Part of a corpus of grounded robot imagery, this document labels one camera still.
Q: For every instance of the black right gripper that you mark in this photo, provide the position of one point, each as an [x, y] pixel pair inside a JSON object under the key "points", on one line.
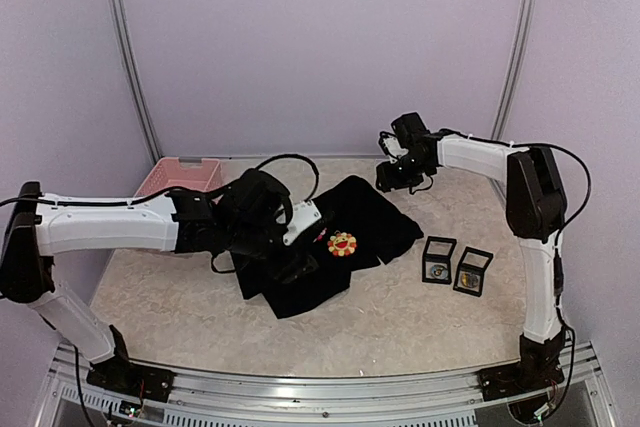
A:
{"points": [[388, 181]]}

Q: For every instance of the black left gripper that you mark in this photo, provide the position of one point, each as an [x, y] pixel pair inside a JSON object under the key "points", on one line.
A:
{"points": [[292, 263]]}

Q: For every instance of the black t-shirt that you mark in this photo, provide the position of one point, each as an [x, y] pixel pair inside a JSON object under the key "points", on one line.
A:
{"points": [[382, 231]]}

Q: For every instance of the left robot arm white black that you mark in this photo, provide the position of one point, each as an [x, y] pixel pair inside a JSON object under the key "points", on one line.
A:
{"points": [[253, 217]]}

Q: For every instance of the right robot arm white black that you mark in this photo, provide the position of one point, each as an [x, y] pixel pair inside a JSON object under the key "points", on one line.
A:
{"points": [[535, 210]]}

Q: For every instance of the black display box left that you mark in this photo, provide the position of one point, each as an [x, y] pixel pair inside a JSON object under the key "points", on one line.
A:
{"points": [[436, 260]]}

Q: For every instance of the black display box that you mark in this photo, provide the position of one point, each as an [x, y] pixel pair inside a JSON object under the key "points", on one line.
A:
{"points": [[471, 270], [436, 260]]}

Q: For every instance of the black display box right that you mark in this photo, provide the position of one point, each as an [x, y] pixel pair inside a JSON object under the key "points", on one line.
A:
{"points": [[471, 270]]}

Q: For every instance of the pink plastic basket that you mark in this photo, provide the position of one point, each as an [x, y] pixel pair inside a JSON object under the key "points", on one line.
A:
{"points": [[201, 175]]}

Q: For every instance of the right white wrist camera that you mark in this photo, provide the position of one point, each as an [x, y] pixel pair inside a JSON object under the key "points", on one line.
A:
{"points": [[391, 147]]}

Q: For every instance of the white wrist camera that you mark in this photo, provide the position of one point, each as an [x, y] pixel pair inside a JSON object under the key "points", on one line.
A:
{"points": [[391, 147], [305, 215]]}

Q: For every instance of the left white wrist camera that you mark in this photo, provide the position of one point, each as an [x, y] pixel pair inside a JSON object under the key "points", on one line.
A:
{"points": [[305, 215]]}

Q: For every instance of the right aluminium frame post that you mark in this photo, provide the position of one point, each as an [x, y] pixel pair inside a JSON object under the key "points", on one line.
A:
{"points": [[514, 66]]}

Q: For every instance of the aluminium frame post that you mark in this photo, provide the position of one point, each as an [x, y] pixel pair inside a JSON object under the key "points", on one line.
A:
{"points": [[514, 66], [125, 45]]}

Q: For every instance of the front aluminium rail base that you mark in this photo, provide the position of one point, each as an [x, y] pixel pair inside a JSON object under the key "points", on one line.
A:
{"points": [[207, 398]]}

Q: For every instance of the left aluminium frame post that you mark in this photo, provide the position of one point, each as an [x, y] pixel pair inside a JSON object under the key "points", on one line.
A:
{"points": [[125, 45]]}

